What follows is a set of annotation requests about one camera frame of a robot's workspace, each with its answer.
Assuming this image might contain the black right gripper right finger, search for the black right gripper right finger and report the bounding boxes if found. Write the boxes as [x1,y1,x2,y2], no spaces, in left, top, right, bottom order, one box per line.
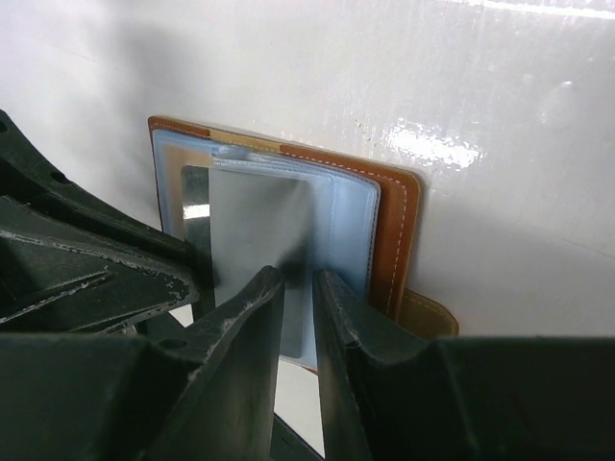
[313,271,614,460]

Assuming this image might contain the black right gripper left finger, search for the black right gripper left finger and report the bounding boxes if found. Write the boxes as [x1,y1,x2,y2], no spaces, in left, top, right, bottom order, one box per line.
[1,266,284,460]

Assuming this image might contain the dark grey card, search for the dark grey card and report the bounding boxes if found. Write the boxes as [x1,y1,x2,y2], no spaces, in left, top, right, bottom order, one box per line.
[182,166,314,358]

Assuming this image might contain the brown leather card holder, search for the brown leather card holder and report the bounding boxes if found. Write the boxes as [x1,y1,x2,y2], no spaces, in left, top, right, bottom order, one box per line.
[148,116,459,370]

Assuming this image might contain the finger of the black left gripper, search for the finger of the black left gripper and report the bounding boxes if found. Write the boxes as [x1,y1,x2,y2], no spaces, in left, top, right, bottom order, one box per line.
[1,196,192,332]
[1,111,188,267]

